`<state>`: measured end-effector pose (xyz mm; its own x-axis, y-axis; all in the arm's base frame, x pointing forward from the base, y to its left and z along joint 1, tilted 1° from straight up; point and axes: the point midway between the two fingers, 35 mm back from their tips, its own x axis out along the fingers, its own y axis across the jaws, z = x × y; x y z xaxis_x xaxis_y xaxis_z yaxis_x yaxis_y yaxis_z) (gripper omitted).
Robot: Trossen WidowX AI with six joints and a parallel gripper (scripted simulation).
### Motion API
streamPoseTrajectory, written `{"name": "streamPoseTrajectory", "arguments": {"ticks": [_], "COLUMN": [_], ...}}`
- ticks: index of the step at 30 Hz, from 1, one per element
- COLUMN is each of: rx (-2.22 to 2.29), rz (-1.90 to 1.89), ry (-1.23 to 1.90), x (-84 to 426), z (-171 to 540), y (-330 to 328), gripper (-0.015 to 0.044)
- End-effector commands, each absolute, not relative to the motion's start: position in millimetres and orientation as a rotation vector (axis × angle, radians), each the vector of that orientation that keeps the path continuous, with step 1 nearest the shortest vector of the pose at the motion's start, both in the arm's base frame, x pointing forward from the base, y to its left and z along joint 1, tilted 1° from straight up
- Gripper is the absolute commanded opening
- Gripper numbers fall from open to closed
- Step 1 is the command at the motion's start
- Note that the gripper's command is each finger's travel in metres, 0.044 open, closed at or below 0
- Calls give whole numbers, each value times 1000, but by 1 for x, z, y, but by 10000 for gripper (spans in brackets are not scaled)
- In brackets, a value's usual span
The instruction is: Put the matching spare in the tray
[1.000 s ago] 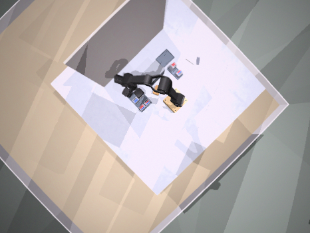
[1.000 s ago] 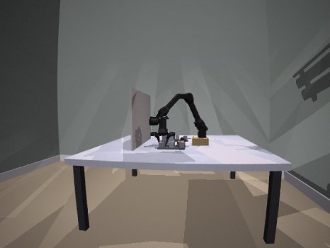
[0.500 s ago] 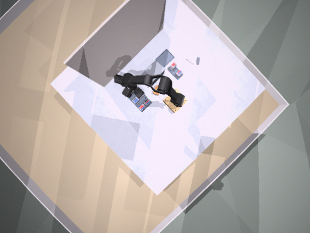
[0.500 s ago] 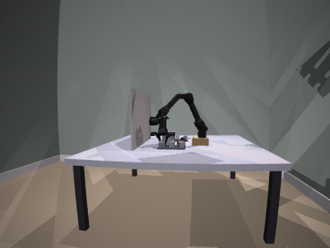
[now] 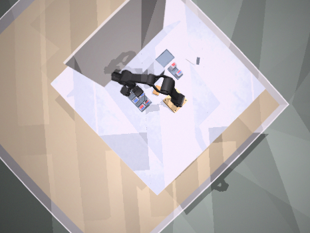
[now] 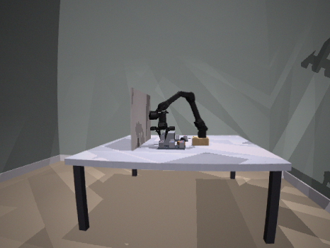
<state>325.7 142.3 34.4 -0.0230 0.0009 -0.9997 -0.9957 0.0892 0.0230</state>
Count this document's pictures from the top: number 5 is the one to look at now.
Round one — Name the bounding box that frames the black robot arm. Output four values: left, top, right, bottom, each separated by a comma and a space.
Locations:
111, 70, 185, 107

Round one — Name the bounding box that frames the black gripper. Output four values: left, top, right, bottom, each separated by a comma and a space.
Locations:
128, 83, 144, 97

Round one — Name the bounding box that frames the large grey flat panel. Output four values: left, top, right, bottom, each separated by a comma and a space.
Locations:
63, 0, 166, 87

